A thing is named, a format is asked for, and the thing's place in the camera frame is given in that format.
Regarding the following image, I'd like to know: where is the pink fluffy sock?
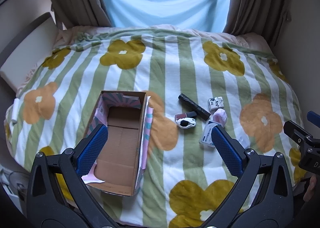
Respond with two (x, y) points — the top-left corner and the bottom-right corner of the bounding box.
(212, 108), (228, 127)

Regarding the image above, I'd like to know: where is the dental floss pick box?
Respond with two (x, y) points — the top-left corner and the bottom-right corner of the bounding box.
(199, 120), (221, 147)

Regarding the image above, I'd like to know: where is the small tissue pack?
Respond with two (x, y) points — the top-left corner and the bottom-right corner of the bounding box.
(208, 97), (224, 111)

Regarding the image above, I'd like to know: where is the black roll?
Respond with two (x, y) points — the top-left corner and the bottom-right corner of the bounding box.
(178, 93), (211, 121)

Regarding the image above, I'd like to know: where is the red lip gloss tube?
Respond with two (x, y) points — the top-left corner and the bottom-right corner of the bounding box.
(175, 111), (197, 121)

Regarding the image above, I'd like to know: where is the black white sock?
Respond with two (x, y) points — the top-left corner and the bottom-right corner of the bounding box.
(176, 117), (196, 130)

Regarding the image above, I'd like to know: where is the person's right hand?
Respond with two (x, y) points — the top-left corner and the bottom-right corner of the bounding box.
(303, 175), (317, 202)

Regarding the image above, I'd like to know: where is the open cardboard box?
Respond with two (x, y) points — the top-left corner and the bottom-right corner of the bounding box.
(82, 91), (153, 196)

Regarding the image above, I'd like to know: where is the floral striped blanket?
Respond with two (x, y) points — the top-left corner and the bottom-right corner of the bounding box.
(4, 34), (305, 227)

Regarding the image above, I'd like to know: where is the right brown curtain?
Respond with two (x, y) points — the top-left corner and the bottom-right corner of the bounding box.
(223, 0), (291, 47)

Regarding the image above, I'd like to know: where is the white headboard panel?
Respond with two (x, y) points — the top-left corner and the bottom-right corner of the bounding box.
(1, 12), (58, 92)

